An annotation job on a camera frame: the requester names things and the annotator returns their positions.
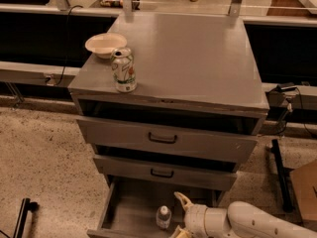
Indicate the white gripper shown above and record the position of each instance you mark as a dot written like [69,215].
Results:
[194,218]

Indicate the clear plastic water bottle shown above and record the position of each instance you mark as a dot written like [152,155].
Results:
[163,217]

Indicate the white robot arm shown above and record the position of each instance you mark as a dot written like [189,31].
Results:
[238,220]

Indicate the grey middle drawer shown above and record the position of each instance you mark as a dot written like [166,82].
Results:
[135,169]

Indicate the grey drawer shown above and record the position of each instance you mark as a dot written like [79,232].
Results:
[131,208]
[135,169]
[193,143]

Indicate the grey bottom drawer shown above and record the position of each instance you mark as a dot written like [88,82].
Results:
[131,208]

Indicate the grey top drawer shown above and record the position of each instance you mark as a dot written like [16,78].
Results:
[193,143]

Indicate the grey drawer cabinet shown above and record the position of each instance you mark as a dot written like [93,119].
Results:
[193,71]

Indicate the wooden counter far right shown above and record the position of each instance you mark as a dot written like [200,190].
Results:
[288,8]

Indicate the black metal stand leg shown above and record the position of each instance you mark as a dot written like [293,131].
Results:
[286,198]

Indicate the brown cardboard box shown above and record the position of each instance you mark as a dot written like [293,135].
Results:
[304,182]

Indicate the black metal bar left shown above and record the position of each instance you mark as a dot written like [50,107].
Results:
[26,206]

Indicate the white green soda can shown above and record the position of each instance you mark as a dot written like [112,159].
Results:
[122,63]

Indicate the black power adapter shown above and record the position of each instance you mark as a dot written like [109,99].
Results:
[284,87]

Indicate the white paper bowl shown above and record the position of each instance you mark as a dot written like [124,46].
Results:
[104,44]

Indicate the black middle drawer handle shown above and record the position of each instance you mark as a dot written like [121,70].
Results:
[162,174]

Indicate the black drawer handle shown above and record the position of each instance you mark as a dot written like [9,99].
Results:
[162,139]
[162,174]

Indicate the black top drawer handle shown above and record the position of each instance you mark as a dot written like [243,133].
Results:
[162,139]

